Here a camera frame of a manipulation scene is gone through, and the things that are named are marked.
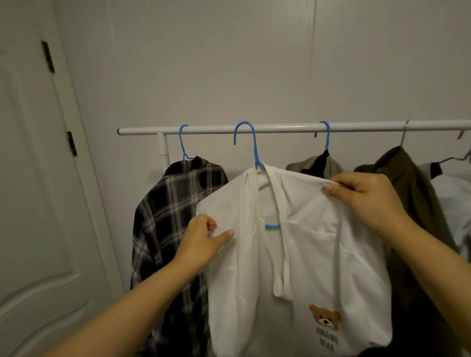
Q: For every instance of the person's right hand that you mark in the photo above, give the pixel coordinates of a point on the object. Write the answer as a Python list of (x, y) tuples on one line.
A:
[(371, 200)]

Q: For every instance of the person's left hand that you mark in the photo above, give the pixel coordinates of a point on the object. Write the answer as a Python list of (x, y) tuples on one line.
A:
[(197, 246)]

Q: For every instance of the person's right thumb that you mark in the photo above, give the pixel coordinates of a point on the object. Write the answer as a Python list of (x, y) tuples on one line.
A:
[(335, 189)]

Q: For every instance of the person's left thumb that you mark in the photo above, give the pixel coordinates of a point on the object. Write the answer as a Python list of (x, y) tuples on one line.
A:
[(222, 238)]

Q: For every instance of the white bear print hooded top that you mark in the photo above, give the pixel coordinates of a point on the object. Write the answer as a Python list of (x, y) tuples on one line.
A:
[(312, 257)]

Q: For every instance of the person's left forearm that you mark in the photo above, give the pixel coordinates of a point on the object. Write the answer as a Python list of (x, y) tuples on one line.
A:
[(132, 314)]

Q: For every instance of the person's right forearm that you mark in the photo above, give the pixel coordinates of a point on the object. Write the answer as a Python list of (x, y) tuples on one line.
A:
[(434, 268)]

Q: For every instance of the olive jacket with black lining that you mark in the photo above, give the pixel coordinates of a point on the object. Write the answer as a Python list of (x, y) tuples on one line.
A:
[(319, 165)]

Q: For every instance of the blue plastic hanger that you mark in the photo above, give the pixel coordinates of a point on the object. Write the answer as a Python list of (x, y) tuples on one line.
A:
[(181, 145), (254, 141), (327, 134)]

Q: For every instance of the black white plaid shirt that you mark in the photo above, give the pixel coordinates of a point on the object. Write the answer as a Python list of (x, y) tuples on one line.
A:
[(165, 220)]

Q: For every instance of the white metal clothes rack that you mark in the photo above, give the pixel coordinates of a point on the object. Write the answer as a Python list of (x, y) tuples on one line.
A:
[(287, 128)]

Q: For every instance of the dark olive jacket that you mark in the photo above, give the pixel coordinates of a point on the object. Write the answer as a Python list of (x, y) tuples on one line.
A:
[(415, 184)]

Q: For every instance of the grey metal hanger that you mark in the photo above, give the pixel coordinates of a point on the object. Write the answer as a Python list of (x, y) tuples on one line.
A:
[(404, 134), (456, 159)]

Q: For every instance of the white garment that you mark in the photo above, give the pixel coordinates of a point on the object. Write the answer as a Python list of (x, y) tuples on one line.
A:
[(454, 202)]

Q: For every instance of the black door hinge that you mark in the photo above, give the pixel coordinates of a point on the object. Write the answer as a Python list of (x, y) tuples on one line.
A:
[(48, 57), (72, 144)]

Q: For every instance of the white panel door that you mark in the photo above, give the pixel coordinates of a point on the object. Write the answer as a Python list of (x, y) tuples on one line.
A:
[(40, 184)]

